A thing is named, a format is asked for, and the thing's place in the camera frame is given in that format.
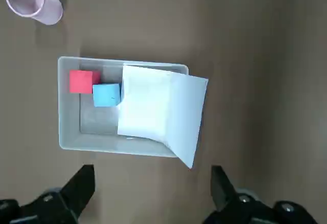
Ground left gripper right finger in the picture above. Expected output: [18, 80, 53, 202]
[204, 165, 320, 224]

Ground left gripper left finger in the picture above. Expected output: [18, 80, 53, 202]
[0, 164, 96, 224]

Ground white A4 paper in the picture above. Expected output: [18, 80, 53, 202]
[116, 64, 209, 170]

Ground translucent plastic bin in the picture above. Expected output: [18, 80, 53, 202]
[57, 56, 190, 158]

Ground blue cube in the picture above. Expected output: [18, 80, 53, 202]
[92, 83, 122, 107]

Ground red cube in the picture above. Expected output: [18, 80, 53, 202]
[68, 69, 102, 94]

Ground pink mesh cup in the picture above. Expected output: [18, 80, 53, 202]
[4, 0, 63, 26]

